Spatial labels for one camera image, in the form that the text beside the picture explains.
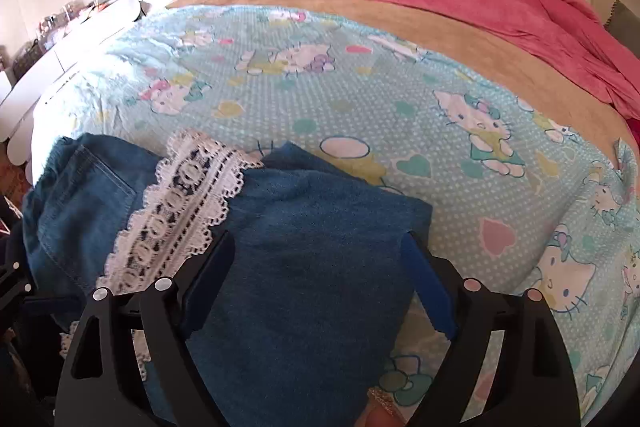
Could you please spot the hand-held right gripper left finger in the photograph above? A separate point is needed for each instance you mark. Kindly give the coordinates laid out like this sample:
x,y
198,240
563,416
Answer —
x,y
202,294

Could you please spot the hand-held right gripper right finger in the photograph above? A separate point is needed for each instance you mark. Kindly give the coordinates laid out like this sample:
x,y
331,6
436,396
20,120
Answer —
x,y
430,287

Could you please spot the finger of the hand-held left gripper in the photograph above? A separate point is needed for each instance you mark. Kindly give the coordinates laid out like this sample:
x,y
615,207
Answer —
x,y
12,279

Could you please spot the blue denim pants lace trim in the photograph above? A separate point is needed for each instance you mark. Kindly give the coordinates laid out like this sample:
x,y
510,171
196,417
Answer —
x,y
310,257

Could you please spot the person's right hand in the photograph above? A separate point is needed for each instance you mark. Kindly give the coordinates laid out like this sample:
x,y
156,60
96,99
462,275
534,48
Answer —
x,y
380,417

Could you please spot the light blue cartoon print sheet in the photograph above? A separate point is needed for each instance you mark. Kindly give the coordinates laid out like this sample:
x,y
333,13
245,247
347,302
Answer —
x,y
400,107

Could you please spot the white desk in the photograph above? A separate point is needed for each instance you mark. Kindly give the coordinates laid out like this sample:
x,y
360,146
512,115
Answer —
x,y
75,49

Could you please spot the group of clear jars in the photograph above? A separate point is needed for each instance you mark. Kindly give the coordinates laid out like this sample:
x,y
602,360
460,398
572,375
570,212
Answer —
x,y
47,29

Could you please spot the grey quilted headboard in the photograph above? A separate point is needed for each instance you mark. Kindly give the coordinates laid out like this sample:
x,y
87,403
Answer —
x,y
625,22

